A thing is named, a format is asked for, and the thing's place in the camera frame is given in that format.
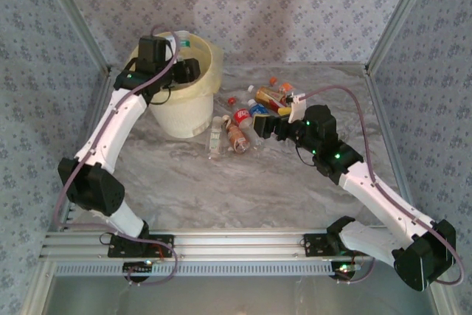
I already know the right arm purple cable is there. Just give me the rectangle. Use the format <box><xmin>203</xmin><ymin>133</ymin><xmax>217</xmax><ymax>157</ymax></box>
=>
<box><xmin>299</xmin><ymin>85</ymin><xmax>465</xmax><ymax>286</ymax></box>

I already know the water bottle blue label white cap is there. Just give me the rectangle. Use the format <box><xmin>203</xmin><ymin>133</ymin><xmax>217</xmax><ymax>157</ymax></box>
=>
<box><xmin>247</xmin><ymin>98</ymin><xmax>272</xmax><ymax>150</ymax></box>

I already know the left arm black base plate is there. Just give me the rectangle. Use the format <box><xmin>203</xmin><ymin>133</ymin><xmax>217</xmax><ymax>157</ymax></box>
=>
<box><xmin>108</xmin><ymin>232</ymin><xmax>175</xmax><ymax>257</ymax></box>

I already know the Coca-Cola bottle red cap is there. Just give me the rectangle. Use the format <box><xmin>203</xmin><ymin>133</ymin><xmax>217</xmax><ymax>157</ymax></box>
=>
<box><xmin>227</xmin><ymin>96</ymin><xmax>261</xmax><ymax>152</ymax></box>

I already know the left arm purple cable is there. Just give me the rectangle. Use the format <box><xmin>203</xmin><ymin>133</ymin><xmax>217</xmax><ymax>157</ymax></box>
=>
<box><xmin>53</xmin><ymin>25</ymin><xmax>181</xmax><ymax>287</ymax></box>

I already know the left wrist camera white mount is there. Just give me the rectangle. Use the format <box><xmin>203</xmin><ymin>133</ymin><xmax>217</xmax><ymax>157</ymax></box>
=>
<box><xmin>161</xmin><ymin>33</ymin><xmax>177</xmax><ymax>62</ymax></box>

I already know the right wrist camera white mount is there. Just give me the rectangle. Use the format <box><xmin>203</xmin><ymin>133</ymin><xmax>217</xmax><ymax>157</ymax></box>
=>
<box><xmin>285</xmin><ymin>91</ymin><xmax>308</xmax><ymax>124</ymax></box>

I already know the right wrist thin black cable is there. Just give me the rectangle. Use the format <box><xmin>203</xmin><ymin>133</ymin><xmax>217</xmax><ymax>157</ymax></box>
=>
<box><xmin>294</xmin><ymin>144</ymin><xmax>315</xmax><ymax>167</ymax></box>

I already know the amber square bottle red label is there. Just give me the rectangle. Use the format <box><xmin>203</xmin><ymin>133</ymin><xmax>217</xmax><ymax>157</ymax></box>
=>
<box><xmin>246</xmin><ymin>85</ymin><xmax>292</xmax><ymax>113</ymax></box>

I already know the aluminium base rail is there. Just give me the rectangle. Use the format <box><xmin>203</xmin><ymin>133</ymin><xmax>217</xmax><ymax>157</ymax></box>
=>
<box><xmin>39</xmin><ymin>232</ymin><xmax>386</xmax><ymax>260</ymax></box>

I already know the cream plastic waste bin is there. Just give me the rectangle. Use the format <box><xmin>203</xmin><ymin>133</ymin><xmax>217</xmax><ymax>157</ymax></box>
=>
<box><xmin>127</xmin><ymin>34</ymin><xmax>224</xmax><ymax>139</ymax></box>

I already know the left wrist thin black cable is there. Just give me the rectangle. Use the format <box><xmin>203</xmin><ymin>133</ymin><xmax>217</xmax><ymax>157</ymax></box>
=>
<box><xmin>149</xmin><ymin>84</ymin><xmax>174</xmax><ymax>106</ymax></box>

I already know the orange label plastic bottle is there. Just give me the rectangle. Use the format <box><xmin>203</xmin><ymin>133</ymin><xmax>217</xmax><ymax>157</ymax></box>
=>
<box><xmin>268</xmin><ymin>76</ymin><xmax>298</xmax><ymax>97</ymax></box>

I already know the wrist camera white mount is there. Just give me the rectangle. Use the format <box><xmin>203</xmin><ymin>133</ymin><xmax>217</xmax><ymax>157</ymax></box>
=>
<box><xmin>285</xmin><ymin>91</ymin><xmax>308</xmax><ymax>124</ymax></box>
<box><xmin>161</xmin><ymin>33</ymin><xmax>177</xmax><ymax>62</ymax></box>

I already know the grey slotted cable duct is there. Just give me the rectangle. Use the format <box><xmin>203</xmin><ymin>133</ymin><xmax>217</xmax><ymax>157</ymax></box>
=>
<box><xmin>54</xmin><ymin>261</ymin><xmax>344</xmax><ymax>278</ymax></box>

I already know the aluminium frame side rail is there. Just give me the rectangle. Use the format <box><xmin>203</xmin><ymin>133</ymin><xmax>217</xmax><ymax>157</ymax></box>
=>
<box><xmin>20</xmin><ymin>66</ymin><xmax>111</xmax><ymax>315</ymax></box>
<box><xmin>364</xmin><ymin>66</ymin><xmax>458</xmax><ymax>315</ymax></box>

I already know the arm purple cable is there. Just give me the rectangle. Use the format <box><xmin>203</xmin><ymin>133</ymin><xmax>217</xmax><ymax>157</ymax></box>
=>
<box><xmin>53</xmin><ymin>25</ymin><xmax>181</xmax><ymax>287</ymax></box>
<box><xmin>299</xmin><ymin>85</ymin><xmax>465</xmax><ymax>286</ymax></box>

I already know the aluminium frame post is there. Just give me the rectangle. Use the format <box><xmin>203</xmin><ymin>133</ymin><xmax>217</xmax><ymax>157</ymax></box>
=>
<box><xmin>364</xmin><ymin>0</ymin><xmax>442</xmax><ymax>72</ymax></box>
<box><xmin>36</xmin><ymin>0</ymin><xmax>111</xmax><ymax>72</ymax></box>

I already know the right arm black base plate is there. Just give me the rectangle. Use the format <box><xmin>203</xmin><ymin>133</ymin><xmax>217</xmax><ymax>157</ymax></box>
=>
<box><xmin>304</xmin><ymin>232</ymin><xmax>346</xmax><ymax>257</ymax></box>

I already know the wrist thin black cable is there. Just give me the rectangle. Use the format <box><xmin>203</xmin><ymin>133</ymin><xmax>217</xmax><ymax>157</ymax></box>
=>
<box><xmin>149</xmin><ymin>84</ymin><xmax>174</xmax><ymax>106</ymax></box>
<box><xmin>294</xmin><ymin>144</ymin><xmax>315</xmax><ymax>167</ymax></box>

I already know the clear bottle white green label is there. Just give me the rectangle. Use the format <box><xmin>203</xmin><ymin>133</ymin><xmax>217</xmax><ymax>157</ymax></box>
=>
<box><xmin>205</xmin><ymin>115</ymin><xmax>226</xmax><ymax>161</ymax></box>

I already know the brown label tea bottle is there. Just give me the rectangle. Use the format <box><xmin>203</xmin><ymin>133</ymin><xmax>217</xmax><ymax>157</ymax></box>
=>
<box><xmin>222</xmin><ymin>115</ymin><xmax>252</xmax><ymax>154</ymax></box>

